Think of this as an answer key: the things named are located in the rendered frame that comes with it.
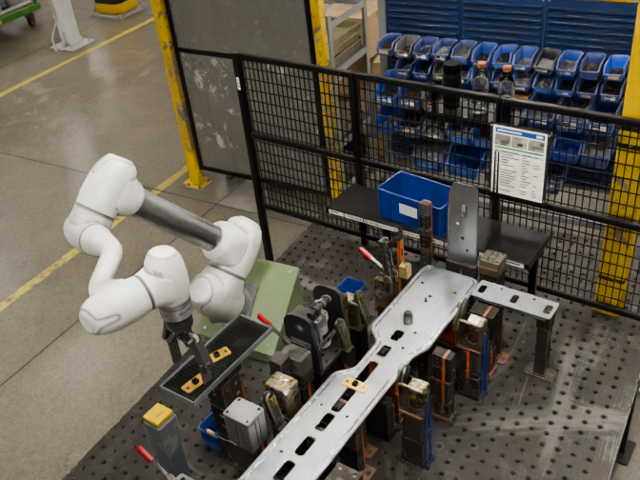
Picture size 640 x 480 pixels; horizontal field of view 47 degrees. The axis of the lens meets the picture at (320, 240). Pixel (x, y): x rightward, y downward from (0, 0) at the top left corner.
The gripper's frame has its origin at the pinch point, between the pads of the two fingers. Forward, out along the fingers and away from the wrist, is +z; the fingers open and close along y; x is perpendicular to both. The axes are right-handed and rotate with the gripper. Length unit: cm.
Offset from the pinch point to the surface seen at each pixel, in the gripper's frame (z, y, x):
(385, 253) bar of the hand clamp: 5, 6, 81
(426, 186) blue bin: 9, -13, 132
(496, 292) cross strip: 22, 38, 103
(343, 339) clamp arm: 18, 13, 50
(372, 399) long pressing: 22, 35, 37
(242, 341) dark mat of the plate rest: 6.2, -2.1, 20.6
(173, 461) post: 23.4, 3.5, -15.4
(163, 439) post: 12.1, 4.2, -16.8
